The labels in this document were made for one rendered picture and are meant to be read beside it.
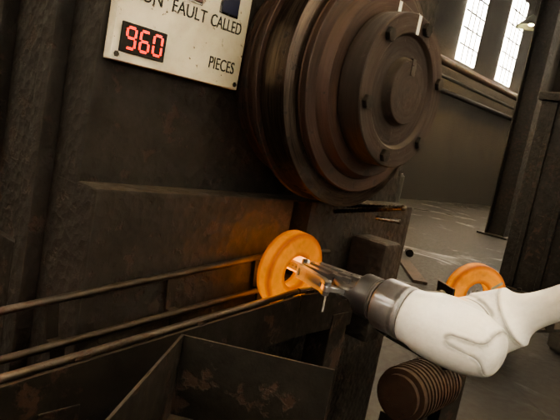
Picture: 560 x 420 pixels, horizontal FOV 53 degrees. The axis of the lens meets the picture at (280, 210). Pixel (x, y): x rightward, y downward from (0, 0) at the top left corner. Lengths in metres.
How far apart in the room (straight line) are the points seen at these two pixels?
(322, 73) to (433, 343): 0.47
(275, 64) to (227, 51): 0.10
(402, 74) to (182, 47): 0.39
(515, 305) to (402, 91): 0.42
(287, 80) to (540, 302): 0.54
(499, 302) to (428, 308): 0.16
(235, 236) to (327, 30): 0.40
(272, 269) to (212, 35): 0.42
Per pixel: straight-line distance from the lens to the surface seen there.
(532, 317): 1.02
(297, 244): 1.07
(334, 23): 1.00
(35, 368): 0.80
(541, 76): 10.09
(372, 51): 0.98
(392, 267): 1.35
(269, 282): 1.04
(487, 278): 1.47
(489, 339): 0.88
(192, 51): 0.98
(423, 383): 1.36
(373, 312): 0.95
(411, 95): 1.09
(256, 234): 1.10
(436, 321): 0.89
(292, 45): 0.95
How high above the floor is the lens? 1.00
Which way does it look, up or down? 8 degrees down
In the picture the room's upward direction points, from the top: 11 degrees clockwise
